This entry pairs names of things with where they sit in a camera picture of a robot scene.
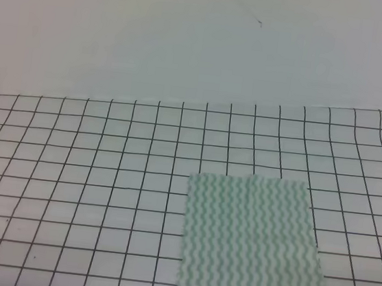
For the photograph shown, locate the green white wavy striped towel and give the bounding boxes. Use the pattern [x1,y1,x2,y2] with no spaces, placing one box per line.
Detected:
[177,173,326,286]

